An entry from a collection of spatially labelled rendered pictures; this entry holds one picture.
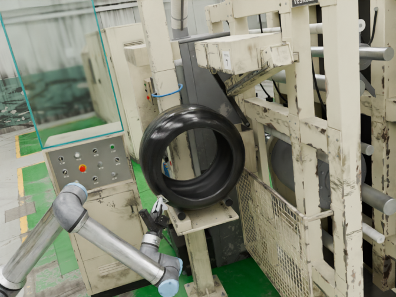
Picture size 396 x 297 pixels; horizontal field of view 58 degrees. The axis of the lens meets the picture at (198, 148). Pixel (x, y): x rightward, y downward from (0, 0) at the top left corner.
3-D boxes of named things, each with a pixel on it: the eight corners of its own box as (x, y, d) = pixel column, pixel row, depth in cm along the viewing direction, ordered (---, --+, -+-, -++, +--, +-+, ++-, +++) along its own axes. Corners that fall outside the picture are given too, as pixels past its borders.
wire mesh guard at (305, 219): (244, 247, 262) (231, 158, 240) (246, 246, 263) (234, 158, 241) (313, 340, 179) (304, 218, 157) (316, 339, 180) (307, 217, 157)
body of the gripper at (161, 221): (161, 218, 192) (155, 240, 186) (148, 212, 187) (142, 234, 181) (170, 217, 187) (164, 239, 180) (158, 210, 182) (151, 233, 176)
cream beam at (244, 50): (197, 68, 213) (192, 42, 209) (236, 60, 218) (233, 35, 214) (233, 76, 157) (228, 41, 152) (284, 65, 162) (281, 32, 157)
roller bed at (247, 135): (227, 167, 252) (220, 127, 243) (246, 162, 255) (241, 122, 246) (237, 177, 234) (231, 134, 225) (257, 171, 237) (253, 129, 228)
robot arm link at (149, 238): (137, 243, 179) (149, 241, 172) (140, 233, 181) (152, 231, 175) (151, 248, 183) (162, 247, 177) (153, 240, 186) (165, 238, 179)
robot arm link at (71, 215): (55, 198, 143) (185, 287, 158) (64, 187, 155) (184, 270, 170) (38, 219, 145) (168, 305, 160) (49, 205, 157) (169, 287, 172)
